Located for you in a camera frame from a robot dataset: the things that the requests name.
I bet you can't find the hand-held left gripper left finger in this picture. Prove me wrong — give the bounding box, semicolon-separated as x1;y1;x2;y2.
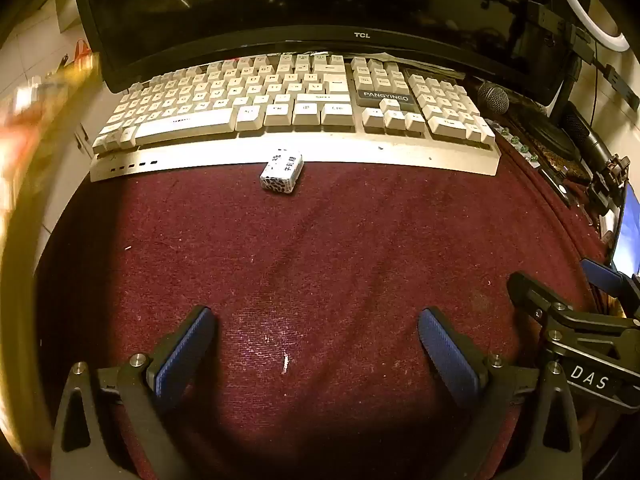
50;305;217;480

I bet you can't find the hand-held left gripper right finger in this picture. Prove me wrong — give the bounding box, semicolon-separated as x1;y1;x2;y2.
419;307;583;480

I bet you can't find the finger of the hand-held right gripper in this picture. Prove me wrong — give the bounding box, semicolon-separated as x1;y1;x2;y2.
506;270;575;335
580;258;640;318

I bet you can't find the yellow cardboard box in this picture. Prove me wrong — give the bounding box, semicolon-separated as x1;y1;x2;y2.
0;55;101;461

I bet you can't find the black jointed holder arm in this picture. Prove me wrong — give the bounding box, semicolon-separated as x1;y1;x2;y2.
452;0;628;106

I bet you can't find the phone with lit screen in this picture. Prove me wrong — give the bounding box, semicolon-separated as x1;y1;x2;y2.
607;182;640;276

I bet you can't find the black stand clamp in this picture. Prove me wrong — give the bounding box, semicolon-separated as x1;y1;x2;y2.
587;152;631;216

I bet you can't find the black cylinder device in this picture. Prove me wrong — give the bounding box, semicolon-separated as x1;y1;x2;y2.
560;102;616;171

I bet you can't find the dark audio box with knobs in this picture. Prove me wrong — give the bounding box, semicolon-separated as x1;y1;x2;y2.
482;115;593;206

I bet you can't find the dark red table cloth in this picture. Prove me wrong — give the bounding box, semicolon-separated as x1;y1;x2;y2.
35;130;608;480

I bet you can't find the black mesh-head microphone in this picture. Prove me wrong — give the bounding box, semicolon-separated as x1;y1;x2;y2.
475;80;511;116

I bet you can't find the small spotted white candy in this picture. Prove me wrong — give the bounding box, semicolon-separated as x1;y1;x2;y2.
259;149;305;195

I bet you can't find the white computer keyboard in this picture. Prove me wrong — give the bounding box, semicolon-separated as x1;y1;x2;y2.
89;51;503;183

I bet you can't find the black computer monitor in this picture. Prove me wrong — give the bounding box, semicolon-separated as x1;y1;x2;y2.
70;0;576;106

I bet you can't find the white ring light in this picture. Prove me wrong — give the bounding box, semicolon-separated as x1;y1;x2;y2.
547;0;632;53

